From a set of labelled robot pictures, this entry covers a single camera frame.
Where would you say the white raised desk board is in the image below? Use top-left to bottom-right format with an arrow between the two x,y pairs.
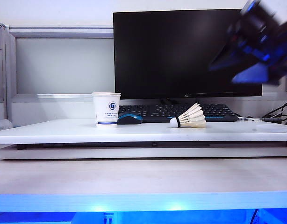
0,118 -> 287,146

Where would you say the grey partition with aluminium frame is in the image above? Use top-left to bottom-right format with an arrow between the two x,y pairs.
5,25 -> 287,123

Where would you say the clear ballpoint pen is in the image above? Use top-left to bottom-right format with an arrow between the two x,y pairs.
237,116 -> 283,122

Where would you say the white paper cup blue logo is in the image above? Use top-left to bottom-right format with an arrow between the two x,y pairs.
91,91 -> 122,128

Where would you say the black computer keyboard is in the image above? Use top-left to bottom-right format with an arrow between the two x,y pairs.
117,103 -> 239,123

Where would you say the white feather shuttlecock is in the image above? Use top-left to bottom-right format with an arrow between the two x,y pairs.
169,102 -> 207,129

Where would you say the black and blue mouse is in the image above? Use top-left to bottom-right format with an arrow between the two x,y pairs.
117,112 -> 144,125

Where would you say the black cable bundle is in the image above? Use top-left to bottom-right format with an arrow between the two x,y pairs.
262,101 -> 287,125

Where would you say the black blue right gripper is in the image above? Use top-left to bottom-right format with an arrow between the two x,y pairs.
208,14 -> 287,86

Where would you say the black computer monitor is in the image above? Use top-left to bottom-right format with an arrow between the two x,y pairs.
113,8 -> 263,105

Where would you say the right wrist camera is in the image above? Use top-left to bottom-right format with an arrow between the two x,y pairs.
240,0 -> 279,32

